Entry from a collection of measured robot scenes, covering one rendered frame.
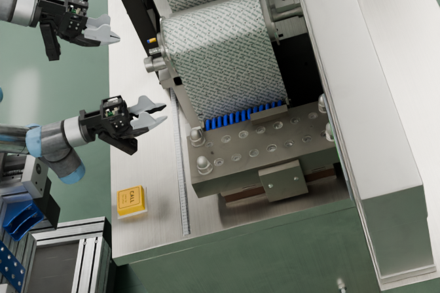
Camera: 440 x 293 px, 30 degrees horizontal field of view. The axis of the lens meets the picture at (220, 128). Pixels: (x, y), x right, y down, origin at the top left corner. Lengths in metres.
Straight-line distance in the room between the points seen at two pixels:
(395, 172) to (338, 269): 1.19
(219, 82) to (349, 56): 0.81
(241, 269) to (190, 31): 0.66
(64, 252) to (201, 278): 1.00
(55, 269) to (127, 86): 0.88
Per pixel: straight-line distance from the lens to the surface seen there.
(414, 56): 1.54
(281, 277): 2.26
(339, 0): 1.35
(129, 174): 2.26
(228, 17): 1.94
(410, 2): 1.65
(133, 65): 2.56
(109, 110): 2.08
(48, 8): 1.90
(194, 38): 1.94
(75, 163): 2.19
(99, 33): 1.93
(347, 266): 2.26
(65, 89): 4.04
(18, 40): 4.49
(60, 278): 3.06
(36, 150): 2.13
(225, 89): 2.04
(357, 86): 1.21
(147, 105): 2.10
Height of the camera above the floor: 2.52
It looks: 46 degrees down
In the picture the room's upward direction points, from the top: 23 degrees counter-clockwise
